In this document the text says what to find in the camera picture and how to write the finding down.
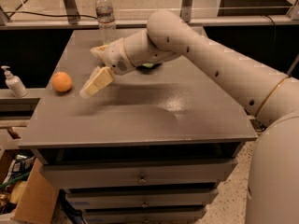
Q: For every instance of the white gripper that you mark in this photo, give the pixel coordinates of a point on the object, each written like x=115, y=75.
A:
x=114, y=58

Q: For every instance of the orange fruit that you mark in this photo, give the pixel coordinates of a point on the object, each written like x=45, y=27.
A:
x=61, y=82

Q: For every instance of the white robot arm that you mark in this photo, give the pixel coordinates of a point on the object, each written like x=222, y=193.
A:
x=269, y=95

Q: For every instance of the green snack bag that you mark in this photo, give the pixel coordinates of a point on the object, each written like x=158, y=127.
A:
x=148, y=65

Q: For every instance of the clear plastic water bottle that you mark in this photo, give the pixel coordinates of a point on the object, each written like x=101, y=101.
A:
x=106, y=20

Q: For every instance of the white pump dispenser bottle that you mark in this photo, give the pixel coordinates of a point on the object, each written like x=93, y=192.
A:
x=14, y=83

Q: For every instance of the grey drawer cabinet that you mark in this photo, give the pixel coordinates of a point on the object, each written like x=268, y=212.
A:
x=172, y=112

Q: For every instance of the top grey drawer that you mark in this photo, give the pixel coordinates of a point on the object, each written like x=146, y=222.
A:
x=138, y=174

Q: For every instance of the grey drawer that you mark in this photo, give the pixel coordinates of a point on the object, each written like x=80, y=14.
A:
x=138, y=174
x=145, y=215
x=143, y=199

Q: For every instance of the middle grey drawer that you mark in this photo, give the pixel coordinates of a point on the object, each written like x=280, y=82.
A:
x=143, y=199

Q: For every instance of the brown cardboard box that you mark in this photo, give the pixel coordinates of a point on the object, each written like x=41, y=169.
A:
x=26, y=196

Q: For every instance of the bottom grey drawer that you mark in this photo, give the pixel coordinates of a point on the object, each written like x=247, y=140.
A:
x=145, y=215

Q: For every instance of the metal window frame rail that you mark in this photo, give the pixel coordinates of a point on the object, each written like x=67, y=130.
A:
x=206, y=22

